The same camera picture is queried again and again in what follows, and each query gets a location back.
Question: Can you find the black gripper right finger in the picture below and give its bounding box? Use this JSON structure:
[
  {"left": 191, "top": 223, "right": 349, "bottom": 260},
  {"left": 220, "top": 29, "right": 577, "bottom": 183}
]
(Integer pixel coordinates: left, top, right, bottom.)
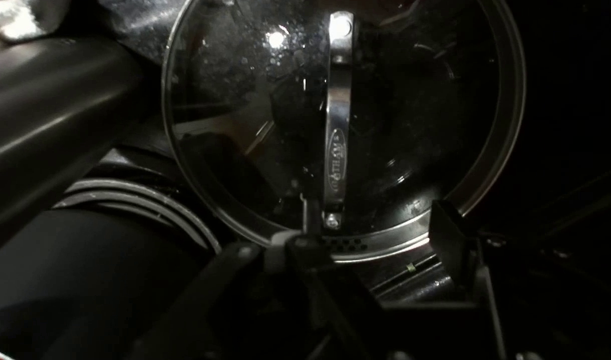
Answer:
[{"left": 428, "top": 198, "right": 512, "bottom": 360}]

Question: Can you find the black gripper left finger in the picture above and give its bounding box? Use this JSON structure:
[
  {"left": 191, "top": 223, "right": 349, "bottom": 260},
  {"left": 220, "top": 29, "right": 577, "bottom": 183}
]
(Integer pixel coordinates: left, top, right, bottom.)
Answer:
[{"left": 125, "top": 232, "right": 347, "bottom": 360}]

